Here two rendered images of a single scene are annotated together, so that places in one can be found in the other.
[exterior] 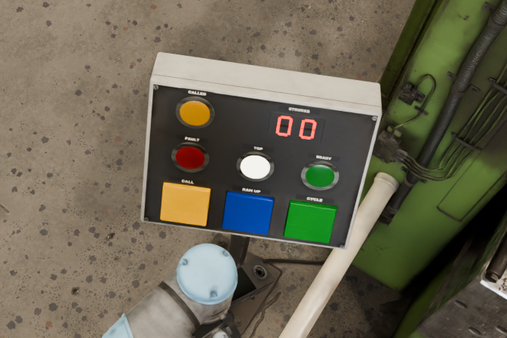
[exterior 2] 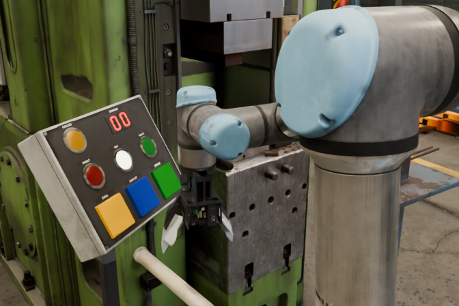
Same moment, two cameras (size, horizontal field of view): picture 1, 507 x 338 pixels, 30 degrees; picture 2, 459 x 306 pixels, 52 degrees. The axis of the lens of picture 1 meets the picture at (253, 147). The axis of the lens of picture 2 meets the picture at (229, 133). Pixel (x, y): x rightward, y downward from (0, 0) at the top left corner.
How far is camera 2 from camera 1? 1.23 m
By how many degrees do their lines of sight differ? 62
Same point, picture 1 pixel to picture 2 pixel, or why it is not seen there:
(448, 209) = not seen: hidden behind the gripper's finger
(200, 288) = (206, 90)
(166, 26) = not seen: outside the picture
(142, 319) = (211, 113)
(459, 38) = (122, 77)
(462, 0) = (113, 47)
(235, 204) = (135, 191)
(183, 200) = (113, 210)
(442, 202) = not seen: hidden behind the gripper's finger
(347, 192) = (163, 150)
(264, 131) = (110, 133)
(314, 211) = (163, 169)
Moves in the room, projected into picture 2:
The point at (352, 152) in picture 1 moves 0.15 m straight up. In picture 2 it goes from (147, 123) to (144, 64)
